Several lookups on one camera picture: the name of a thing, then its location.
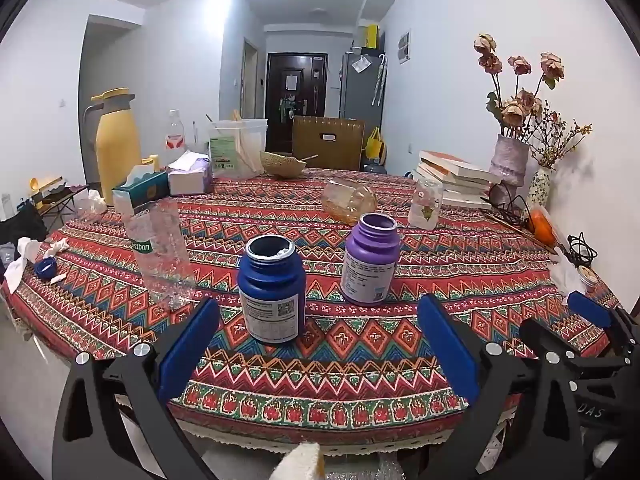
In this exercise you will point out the wooden interior door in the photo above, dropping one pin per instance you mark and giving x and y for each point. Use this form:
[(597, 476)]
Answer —
[(250, 80)]

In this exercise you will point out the white glove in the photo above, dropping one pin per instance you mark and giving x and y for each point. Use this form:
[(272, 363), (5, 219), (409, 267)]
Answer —
[(567, 275)]

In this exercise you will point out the crumpled white tissue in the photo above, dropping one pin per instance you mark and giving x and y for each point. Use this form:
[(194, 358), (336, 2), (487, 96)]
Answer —
[(20, 262)]

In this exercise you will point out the yellow box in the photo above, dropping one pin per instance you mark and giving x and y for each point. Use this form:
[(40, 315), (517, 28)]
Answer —
[(372, 36)]

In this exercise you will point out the green label packet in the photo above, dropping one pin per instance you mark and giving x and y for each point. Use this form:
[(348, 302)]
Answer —
[(224, 152)]

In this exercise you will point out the green tissue box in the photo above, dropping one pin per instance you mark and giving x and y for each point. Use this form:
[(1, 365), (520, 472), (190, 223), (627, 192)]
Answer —
[(145, 192)]

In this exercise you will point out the wooden stick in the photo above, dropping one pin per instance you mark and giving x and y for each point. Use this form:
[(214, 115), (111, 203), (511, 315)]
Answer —
[(510, 225)]

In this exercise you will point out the amber glass cup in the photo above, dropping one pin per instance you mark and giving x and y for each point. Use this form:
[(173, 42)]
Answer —
[(347, 200)]

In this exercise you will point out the blue bottle cap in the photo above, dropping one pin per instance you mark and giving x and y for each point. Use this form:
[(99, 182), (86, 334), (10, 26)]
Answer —
[(45, 267)]

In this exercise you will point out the blue plastic bottle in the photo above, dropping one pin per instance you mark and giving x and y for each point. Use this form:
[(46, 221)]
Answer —
[(270, 290)]

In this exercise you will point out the small round tin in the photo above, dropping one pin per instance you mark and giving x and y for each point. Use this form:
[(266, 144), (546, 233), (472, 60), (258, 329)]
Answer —
[(587, 276)]

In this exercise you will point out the orange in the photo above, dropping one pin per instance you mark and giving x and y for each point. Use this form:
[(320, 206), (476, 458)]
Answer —
[(542, 227)]

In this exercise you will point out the spoon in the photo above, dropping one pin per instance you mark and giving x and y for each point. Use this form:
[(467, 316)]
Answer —
[(310, 158)]

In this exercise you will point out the grey refrigerator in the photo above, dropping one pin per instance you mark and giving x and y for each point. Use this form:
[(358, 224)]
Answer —
[(357, 90)]

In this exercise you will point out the silver bubble wrap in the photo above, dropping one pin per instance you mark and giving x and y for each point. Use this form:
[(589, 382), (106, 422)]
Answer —
[(380, 474)]

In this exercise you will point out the yellow flower branches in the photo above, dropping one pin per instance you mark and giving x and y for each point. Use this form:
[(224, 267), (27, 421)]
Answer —
[(555, 140)]

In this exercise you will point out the water bottle with red label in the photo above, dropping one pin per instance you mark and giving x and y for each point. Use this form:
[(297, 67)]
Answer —
[(175, 132)]

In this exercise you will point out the stack of white books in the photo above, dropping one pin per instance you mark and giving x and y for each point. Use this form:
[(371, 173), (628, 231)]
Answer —
[(460, 175)]

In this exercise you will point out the woven bowl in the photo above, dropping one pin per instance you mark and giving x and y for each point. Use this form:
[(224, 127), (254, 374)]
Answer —
[(282, 165)]

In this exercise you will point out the purple white tissue pack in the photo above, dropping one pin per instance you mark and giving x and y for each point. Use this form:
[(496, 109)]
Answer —
[(190, 180)]

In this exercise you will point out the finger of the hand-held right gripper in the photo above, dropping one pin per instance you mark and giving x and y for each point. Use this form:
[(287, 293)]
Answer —
[(590, 307), (565, 335)]

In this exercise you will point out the dried pink roses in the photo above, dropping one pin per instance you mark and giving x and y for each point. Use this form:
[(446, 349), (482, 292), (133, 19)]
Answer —
[(515, 110)]

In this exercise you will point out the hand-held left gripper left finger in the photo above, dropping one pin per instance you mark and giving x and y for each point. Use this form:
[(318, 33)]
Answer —
[(190, 345)]

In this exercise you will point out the small yellow container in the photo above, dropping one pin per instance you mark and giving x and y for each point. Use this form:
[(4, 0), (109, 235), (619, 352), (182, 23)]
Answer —
[(151, 162)]

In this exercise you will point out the brown chair back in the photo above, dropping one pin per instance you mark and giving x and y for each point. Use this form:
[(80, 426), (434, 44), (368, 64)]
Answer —
[(327, 145)]

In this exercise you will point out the purple plastic bottle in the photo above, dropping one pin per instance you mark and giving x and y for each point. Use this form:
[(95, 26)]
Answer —
[(370, 255)]

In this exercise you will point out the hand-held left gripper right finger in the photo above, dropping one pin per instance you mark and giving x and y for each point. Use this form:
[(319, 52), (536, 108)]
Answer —
[(447, 355)]

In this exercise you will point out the patterned red tablecloth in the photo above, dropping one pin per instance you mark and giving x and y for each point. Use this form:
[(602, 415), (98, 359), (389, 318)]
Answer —
[(350, 350)]

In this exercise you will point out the white fuzzy cloth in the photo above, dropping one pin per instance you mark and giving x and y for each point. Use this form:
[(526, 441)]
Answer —
[(302, 462)]

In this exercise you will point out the white folded umbrella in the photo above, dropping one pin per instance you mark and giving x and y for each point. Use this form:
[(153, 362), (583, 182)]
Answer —
[(380, 80)]

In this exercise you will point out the yellow bag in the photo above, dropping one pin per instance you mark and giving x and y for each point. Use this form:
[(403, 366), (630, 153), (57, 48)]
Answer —
[(374, 145)]

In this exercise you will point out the clear cut plastic bottle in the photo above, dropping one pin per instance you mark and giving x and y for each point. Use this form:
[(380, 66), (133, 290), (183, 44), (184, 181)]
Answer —
[(160, 260)]

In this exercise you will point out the grey pink vase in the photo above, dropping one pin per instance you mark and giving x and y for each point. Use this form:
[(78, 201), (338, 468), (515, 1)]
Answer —
[(510, 160)]

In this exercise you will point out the yellow thermos jug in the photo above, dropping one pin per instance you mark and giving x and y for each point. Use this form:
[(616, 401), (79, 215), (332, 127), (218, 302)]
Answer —
[(117, 150)]

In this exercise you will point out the bundle of wooden chopsticks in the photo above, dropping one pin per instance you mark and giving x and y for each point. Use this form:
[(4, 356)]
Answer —
[(246, 145)]

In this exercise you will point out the folding side table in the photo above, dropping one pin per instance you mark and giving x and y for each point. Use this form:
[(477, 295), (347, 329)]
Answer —
[(55, 195)]

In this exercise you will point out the small floral vase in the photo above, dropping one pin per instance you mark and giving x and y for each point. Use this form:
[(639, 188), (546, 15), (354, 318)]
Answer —
[(541, 185)]

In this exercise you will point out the dark entrance door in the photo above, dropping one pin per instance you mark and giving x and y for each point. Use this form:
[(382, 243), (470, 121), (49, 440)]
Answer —
[(300, 80)]

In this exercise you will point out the black bag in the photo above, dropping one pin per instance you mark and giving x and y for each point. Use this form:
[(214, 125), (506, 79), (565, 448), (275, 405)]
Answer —
[(22, 225)]

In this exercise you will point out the clear plastic container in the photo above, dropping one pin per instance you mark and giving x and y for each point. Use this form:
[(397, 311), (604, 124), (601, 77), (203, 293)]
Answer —
[(255, 135)]

